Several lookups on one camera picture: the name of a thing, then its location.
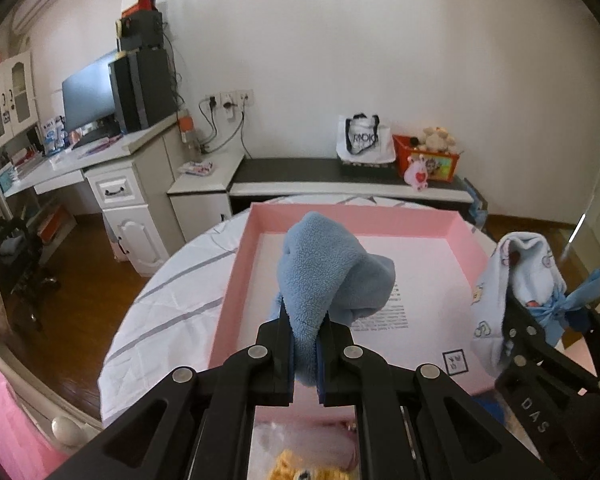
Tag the white printed baby cloth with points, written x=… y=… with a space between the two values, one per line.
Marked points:
x=495 y=290

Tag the black box on tower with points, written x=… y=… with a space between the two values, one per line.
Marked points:
x=140 y=32

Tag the red books on desk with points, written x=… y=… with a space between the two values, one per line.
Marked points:
x=25 y=160

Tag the orange box under desk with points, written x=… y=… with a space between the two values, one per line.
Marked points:
x=55 y=222

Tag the pink bedding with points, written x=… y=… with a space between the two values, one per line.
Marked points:
x=10 y=420

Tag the blue fleece cloth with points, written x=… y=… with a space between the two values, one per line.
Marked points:
x=325 y=270

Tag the orange and white bottle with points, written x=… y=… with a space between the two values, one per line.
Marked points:
x=186 y=127

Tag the wall power outlets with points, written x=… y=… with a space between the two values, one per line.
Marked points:
x=230 y=99

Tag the pink printed packet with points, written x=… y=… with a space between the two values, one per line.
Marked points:
x=197 y=168

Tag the black and white low bench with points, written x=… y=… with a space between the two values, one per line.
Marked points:
x=305 y=170

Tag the black computer tower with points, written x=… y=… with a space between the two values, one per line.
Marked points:
x=142 y=90

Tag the yellow crochet toy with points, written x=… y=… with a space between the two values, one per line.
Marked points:
x=305 y=470

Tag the blue and white desk cartons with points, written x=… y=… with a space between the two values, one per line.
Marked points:
x=52 y=135

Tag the white glass-door cabinet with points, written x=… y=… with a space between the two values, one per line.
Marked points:
x=5 y=100

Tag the pink shallow box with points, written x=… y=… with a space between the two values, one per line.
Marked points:
x=430 y=270

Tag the white round bedpost knob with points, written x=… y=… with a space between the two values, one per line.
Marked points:
x=67 y=432

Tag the white desk with drawers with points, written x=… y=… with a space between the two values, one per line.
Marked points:
x=130 y=205

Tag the beige plush toy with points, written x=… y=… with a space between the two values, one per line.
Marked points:
x=437 y=137

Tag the round table with striped tablecloth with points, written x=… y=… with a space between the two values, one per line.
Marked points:
x=170 y=320

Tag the red toy box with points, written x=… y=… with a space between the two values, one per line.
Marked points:
x=437 y=167

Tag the white tote bag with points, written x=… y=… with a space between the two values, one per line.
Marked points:
x=365 y=140

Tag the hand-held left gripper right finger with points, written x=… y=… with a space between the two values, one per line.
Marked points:
x=321 y=370

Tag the black office chair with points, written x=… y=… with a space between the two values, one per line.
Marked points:
x=22 y=270

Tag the black computer monitor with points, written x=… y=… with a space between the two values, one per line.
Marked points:
x=87 y=95

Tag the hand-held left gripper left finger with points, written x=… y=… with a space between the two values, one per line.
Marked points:
x=275 y=360

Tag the pink heart plush toy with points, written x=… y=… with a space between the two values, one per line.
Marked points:
x=417 y=175

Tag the low white side cabinet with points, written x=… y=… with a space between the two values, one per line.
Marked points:
x=200 y=200

